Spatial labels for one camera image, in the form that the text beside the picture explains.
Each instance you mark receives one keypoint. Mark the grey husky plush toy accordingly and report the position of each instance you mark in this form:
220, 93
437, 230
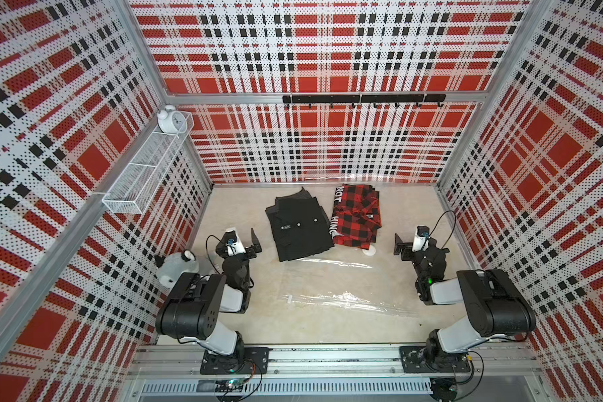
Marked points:
170, 268

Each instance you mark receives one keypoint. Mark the white alarm clock on shelf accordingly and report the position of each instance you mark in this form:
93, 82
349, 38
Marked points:
171, 121

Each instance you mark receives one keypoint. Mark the red black plaid shirt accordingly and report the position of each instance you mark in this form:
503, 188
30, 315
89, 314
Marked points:
356, 216

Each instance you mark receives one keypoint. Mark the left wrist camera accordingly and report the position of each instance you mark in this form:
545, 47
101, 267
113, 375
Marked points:
234, 244

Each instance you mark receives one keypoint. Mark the aluminium mounting rail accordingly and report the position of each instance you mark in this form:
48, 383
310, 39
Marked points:
355, 360

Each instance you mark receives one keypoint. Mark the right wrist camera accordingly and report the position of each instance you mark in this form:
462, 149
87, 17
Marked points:
421, 238

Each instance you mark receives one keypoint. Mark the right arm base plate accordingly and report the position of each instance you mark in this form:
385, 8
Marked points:
423, 359

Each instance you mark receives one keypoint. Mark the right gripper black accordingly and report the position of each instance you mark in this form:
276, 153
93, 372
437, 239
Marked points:
406, 252

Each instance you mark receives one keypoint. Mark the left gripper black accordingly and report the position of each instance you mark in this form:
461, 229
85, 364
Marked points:
249, 250

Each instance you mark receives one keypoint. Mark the black hook rail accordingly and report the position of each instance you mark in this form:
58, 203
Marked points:
417, 99

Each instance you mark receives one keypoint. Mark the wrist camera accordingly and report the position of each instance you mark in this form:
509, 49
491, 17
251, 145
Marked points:
234, 244
421, 238

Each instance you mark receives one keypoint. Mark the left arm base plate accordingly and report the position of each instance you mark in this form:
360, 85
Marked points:
250, 361

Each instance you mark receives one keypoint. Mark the electronics board with cables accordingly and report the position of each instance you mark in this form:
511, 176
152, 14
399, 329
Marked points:
237, 389

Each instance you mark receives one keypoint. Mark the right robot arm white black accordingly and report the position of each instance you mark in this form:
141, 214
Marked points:
495, 308

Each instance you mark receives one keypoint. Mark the clear plastic vacuum bag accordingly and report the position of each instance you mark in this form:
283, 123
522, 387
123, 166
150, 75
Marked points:
350, 279

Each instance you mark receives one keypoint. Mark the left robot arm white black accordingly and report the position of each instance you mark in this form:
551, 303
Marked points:
191, 311

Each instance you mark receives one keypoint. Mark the white wire mesh shelf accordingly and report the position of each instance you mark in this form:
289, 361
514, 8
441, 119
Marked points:
135, 188

